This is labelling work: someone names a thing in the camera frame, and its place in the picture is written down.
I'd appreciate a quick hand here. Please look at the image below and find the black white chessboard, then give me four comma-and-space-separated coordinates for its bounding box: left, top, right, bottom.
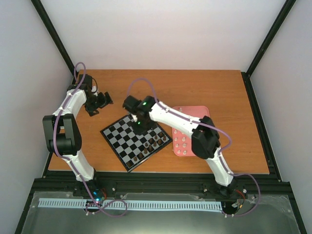
100, 115, 172, 172

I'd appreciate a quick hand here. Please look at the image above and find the black aluminium frame base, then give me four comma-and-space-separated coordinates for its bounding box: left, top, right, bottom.
16, 72, 306, 234

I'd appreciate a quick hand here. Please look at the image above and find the metal sheet front cover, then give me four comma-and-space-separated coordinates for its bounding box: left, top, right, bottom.
21, 193, 300, 234

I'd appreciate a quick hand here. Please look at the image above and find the black left frame post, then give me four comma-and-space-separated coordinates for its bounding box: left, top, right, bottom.
31, 0, 75, 75

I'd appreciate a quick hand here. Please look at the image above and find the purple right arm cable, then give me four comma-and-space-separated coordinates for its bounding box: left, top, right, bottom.
127, 78, 261, 217

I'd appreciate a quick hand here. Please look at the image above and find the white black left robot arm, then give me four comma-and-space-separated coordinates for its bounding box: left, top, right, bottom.
42, 75, 113, 196

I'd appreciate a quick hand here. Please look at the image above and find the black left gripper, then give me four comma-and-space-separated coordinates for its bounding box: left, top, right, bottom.
86, 92, 114, 117

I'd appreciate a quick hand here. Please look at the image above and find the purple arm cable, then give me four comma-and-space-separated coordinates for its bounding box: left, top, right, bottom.
127, 78, 261, 217
53, 62, 128, 217

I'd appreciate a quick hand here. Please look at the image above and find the light blue cable duct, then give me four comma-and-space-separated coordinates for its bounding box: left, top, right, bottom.
38, 198, 222, 213

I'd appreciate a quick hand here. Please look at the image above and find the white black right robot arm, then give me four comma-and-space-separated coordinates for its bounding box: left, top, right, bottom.
122, 96, 237, 198

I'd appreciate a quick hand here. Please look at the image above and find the pink plastic tray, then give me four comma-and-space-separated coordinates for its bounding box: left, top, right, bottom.
172, 106, 210, 156

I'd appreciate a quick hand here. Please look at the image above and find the black right frame post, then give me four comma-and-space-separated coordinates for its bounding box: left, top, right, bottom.
246, 0, 296, 78

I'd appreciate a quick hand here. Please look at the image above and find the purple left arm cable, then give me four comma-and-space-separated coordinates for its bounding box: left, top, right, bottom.
53, 62, 128, 217

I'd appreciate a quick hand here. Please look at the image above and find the black frame post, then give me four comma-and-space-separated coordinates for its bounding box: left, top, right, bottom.
246, 0, 296, 78
31, 0, 75, 75

